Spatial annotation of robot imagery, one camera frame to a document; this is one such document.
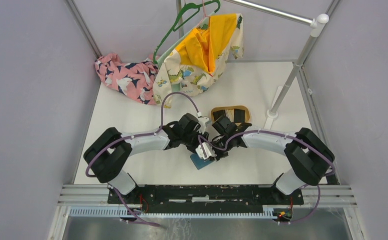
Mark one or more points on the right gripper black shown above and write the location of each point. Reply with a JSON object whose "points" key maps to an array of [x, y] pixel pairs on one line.
{"points": [[220, 156]]}

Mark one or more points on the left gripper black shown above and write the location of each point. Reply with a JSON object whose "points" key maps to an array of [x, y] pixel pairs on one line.
{"points": [[201, 138]]}

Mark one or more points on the teal card holder wallet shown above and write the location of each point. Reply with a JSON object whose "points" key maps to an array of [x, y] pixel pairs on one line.
{"points": [[200, 163]]}

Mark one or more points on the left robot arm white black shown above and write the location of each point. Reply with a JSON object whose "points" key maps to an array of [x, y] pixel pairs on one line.
{"points": [[107, 156]]}

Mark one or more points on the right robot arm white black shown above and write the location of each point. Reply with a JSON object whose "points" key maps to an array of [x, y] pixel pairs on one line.
{"points": [[310, 159]]}

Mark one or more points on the black cards in tray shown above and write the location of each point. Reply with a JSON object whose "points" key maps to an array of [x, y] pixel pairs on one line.
{"points": [[234, 114]]}

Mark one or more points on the oval wooden tray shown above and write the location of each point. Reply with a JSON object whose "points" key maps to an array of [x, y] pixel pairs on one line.
{"points": [[247, 112]]}

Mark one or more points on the mint green cloth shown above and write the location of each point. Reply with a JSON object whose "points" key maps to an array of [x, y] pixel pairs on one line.
{"points": [[160, 60]]}

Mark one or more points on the dinosaur print yellow jacket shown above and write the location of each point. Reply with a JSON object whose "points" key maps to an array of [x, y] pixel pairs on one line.
{"points": [[200, 59]]}

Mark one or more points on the pink patterned cloth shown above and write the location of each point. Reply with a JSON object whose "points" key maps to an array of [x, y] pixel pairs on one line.
{"points": [[133, 79]]}

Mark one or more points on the green clothes hanger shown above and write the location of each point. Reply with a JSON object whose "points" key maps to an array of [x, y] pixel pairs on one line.
{"points": [[180, 21]]}

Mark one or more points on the silver clothes rack pole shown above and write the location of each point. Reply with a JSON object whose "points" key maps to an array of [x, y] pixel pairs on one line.
{"points": [[317, 25]]}

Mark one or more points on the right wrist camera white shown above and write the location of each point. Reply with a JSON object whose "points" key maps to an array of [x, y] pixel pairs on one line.
{"points": [[205, 151]]}

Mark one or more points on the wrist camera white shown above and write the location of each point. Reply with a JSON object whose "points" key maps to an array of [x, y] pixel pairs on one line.
{"points": [[205, 151], [203, 121]]}

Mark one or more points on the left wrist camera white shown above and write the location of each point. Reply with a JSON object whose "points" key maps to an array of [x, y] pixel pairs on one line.
{"points": [[203, 121]]}

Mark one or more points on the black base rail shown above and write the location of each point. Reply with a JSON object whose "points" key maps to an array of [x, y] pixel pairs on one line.
{"points": [[209, 199]]}

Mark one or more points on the white slotted cable duct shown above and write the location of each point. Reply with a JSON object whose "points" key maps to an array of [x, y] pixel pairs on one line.
{"points": [[121, 212]]}

